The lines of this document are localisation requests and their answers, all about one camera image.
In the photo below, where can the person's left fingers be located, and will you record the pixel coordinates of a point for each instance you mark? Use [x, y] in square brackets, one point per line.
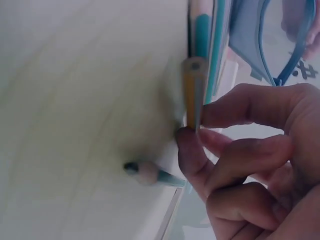
[303, 27]

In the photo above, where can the person's left hand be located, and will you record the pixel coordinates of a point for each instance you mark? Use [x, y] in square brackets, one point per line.
[303, 27]

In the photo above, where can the teal and pink pencil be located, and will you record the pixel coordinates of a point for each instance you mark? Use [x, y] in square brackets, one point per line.
[201, 30]

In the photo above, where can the blue clear zipper pouch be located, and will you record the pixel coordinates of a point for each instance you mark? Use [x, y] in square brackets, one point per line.
[250, 45]

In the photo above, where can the yellow pencil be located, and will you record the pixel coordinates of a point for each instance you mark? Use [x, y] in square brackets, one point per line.
[192, 95]

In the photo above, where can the teal pencil with dark tip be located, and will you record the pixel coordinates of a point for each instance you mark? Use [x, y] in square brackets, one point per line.
[152, 175]

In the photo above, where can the person's right hand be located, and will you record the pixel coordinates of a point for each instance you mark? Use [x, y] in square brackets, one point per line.
[270, 160]

